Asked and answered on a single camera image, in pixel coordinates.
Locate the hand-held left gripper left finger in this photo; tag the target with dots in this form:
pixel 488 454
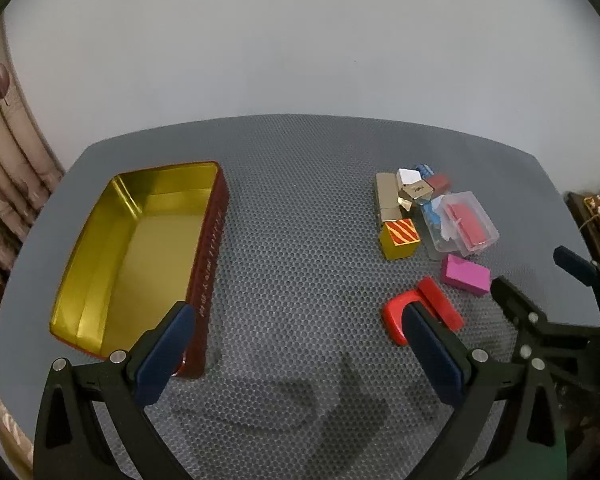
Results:
pixel 162 360

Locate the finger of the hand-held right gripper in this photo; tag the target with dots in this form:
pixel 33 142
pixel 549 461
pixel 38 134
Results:
pixel 522 307
pixel 575 265

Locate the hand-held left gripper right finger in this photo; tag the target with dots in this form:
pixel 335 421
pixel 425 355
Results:
pixel 432 355

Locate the pink block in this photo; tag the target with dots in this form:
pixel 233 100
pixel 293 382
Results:
pixel 465 274

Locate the red tin box gold interior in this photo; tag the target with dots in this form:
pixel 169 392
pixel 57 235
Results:
pixel 130 260

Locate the clear box with blue insert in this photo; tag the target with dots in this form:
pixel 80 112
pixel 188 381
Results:
pixel 431 227

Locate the small blue dotted tin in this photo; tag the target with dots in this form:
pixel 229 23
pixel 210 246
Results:
pixel 424 169

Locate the dark red block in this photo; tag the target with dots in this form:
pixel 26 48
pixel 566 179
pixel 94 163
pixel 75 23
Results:
pixel 445 307

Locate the orange-red curved piece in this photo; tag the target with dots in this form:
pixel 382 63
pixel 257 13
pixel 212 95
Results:
pixel 392 320

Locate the clear box with red insert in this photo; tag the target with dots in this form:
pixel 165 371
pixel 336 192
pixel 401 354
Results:
pixel 472 225

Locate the yellow cube red stripes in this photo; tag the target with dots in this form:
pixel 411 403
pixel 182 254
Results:
pixel 400 242

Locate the red lip gloss gold cap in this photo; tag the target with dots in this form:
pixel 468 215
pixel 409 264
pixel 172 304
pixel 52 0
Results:
pixel 437 184

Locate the gold lipstick tube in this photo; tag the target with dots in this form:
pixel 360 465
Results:
pixel 386 195

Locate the grey mesh mat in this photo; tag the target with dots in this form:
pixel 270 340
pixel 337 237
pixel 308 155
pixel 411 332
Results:
pixel 305 240

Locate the beige patterned cloth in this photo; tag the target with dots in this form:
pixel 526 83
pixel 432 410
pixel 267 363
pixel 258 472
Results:
pixel 10 440

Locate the white cube chevron sides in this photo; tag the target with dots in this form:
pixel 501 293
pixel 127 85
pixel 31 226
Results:
pixel 409 177

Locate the patterned beige curtain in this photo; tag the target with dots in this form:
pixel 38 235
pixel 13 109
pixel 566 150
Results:
pixel 10 160

